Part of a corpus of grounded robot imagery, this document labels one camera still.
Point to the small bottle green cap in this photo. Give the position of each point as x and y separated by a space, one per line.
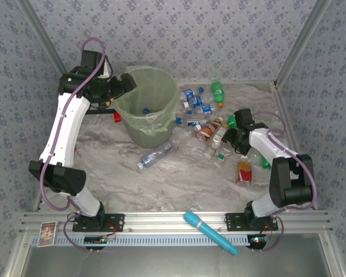
219 161

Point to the brown coffee bottle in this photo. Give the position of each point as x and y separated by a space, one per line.
207 130

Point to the red yellow label bottle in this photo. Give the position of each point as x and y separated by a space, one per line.
244 173

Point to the blue label clear bottle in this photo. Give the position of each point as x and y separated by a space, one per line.
206 109

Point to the clear bottle pale label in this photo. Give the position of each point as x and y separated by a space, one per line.
196 123

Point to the green bottle orange cap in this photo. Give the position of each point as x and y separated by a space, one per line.
217 92

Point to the large clear water bottle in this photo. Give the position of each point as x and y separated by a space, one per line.
157 155

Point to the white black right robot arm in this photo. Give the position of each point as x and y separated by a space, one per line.
262 144

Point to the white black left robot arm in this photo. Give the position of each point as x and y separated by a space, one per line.
66 130

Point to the green mesh plastic bin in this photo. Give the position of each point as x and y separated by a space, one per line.
150 142

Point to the red plastic clip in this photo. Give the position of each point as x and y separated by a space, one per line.
117 117

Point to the clear bottle blue cap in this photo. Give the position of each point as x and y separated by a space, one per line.
146 110

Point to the small red plastic piece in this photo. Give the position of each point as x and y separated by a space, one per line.
75 149

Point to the teal pen-shaped tool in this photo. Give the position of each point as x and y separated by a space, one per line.
207 231

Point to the small green circuit board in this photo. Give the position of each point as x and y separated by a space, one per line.
98 239
258 240

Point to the grey metal panel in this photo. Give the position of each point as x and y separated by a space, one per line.
173 262

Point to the small picture card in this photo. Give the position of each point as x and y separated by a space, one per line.
47 234

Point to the aluminium side rail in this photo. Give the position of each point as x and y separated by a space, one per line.
39 203
289 130

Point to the aluminium back rail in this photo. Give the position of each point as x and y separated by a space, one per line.
242 82

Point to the aluminium frame post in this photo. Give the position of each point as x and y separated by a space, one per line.
302 40
43 40

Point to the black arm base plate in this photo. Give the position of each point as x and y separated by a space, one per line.
116 222
233 220

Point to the aluminium front rail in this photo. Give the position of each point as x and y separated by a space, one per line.
161 222

